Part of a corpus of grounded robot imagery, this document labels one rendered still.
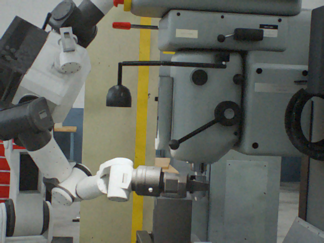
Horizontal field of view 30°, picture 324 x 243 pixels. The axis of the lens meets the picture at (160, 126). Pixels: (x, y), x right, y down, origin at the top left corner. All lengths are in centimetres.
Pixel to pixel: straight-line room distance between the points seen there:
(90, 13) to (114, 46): 135
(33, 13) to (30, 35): 881
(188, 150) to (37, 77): 56
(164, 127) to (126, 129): 174
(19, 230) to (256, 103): 106
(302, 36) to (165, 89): 41
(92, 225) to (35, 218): 126
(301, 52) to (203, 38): 28
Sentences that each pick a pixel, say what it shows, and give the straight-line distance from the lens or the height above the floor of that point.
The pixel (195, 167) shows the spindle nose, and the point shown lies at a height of 129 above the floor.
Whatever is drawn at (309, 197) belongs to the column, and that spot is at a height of 120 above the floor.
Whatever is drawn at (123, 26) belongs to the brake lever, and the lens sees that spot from 184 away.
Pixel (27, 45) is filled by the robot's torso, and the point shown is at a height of 164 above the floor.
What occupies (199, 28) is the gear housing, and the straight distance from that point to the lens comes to 166.
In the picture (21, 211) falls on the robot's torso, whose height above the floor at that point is 105.
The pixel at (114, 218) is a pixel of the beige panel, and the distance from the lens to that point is 354.
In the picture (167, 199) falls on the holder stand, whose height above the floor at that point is 114.
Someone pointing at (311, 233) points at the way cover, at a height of 110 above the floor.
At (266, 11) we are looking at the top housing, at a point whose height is 174.
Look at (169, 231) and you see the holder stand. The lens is 209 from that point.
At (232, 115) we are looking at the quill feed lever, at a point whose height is 145.
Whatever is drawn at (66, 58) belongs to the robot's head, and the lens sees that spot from 189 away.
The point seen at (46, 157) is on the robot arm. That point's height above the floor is 129.
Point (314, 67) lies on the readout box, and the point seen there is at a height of 158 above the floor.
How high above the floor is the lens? 150
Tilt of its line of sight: 3 degrees down
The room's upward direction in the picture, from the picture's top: 3 degrees clockwise
